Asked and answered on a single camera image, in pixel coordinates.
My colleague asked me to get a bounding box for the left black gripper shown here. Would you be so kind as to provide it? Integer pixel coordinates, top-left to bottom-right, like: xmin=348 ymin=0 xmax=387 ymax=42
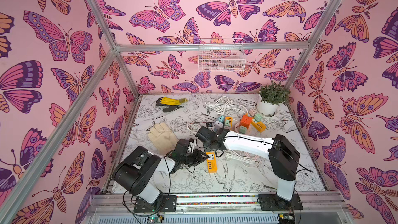
xmin=179 ymin=150 xmax=208 ymax=168

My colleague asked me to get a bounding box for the white usb charger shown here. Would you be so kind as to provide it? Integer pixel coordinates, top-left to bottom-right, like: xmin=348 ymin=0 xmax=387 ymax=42
xmin=214 ymin=120 xmax=224 ymax=132

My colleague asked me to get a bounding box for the yellow power strip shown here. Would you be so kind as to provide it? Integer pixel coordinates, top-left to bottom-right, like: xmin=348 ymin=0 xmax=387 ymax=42
xmin=206 ymin=151 xmax=218 ymax=173
xmin=248 ymin=108 xmax=266 ymax=133
xmin=224 ymin=116 xmax=233 ymax=130

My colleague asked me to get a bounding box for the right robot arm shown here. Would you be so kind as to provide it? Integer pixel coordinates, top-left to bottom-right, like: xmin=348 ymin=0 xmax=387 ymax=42
xmin=195 ymin=126 xmax=300 ymax=201

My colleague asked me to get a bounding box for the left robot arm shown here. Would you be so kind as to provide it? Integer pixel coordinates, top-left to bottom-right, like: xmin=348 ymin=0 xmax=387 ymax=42
xmin=112 ymin=139 xmax=209 ymax=208

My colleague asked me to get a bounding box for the orange cube socket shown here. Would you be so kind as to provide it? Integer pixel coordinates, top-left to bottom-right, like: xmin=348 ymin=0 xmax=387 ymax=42
xmin=240 ymin=115 xmax=253 ymax=129

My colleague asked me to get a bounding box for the teal usb charger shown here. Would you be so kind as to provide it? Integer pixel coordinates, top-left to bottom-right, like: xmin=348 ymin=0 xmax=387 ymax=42
xmin=218 ymin=115 xmax=225 ymax=123

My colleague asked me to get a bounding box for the green charger on round strip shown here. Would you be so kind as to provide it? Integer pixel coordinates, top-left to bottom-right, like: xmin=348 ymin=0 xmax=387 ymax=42
xmin=239 ymin=125 xmax=248 ymax=134

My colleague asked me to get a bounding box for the beige cotton glove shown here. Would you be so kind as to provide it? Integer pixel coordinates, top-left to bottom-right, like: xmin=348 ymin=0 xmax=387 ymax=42
xmin=147 ymin=122 xmax=179 ymax=155

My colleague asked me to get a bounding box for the round beige power strip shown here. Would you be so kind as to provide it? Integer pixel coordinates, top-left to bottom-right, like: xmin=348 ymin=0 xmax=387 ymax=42
xmin=233 ymin=123 xmax=259 ymax=136

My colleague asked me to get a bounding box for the yellow black work glove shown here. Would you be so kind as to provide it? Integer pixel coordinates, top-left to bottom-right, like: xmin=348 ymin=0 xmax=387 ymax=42
xmin=155 ymin=97 xmax=188 ymax=113

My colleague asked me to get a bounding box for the potted green plant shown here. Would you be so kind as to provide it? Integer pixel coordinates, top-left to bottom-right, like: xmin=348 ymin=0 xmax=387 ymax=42
xmin=256 ymin=80 xmax=291 ymax=116

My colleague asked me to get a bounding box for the white cable coil left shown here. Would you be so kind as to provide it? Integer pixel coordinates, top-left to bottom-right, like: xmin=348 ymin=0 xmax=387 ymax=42
xmin=186 ymin=122 xmax=203 ymax=134

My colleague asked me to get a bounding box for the white cable bundle back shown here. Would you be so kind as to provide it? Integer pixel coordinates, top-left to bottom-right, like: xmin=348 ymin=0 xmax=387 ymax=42
xmin=205 ymin=96 xmax=249 ymax=116

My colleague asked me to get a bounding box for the white pink cable front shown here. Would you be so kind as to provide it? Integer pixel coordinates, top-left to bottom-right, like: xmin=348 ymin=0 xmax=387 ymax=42
xmin=223 ymin=149 xmax=262 ymax=168

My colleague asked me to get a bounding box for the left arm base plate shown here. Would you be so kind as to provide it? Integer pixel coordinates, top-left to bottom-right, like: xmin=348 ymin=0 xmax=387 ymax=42
xmin=134 ymin=195 xmax=177 ymax=213

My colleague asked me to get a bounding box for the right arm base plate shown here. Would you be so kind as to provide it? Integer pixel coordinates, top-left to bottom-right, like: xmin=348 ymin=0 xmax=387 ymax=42
xmin=257 ymin=193 xmax=304 ymax=211

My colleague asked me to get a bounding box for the white wire basket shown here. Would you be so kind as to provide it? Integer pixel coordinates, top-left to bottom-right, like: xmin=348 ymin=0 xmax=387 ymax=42
xmin=197 ymin=38 xmax=246 ymax=73

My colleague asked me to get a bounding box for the aluminium frame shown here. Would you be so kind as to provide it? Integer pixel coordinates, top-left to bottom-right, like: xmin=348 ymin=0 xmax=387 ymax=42
xmin=1 ymin=0 xmax=342 ymax=224

